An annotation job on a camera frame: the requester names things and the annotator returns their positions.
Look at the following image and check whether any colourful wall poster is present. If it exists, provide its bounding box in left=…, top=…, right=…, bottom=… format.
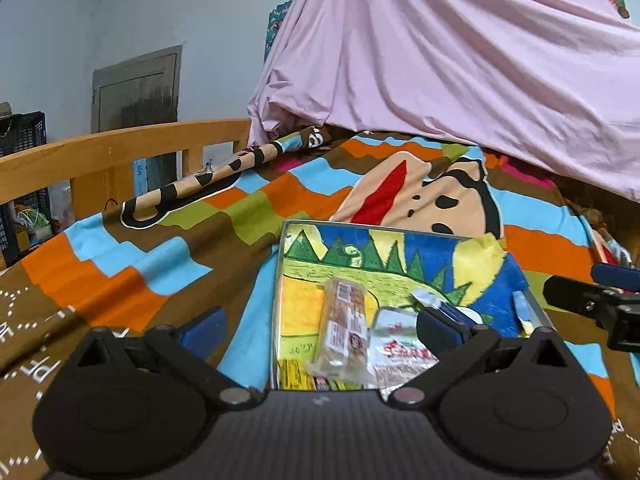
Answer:
left=264, top=0, right=293, bottom=60

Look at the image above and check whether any colourful cartoon blanket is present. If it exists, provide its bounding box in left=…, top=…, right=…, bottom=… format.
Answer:
left=1, top=128, right=639, bottom=479

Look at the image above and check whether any white red snack packet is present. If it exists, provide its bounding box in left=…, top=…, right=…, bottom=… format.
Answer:
left=368, top=308, right=438, bottom=400

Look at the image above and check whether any black plastic crate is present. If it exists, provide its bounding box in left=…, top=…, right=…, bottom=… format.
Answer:
left=1, top=112, right=52, bottom=266

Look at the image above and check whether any grey wooden door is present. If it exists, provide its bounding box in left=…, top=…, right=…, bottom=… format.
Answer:
left=91, top=46, right=182, bottom=196

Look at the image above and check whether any wooden bed rail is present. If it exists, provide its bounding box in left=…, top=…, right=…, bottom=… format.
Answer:
left=0, top=118, right=252, bottom=270

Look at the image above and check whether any brown biscuit packet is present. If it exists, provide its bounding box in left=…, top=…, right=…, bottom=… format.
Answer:
left=306, top=278, right=374, bottom=386

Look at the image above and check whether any pink draped bed sheet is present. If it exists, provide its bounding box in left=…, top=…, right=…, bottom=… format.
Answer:
left=248, top=0, right=639, bottom=200

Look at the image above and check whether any colourful painted tray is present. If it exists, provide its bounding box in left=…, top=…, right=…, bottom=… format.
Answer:
left=270, top=220, right=551, bottom=390

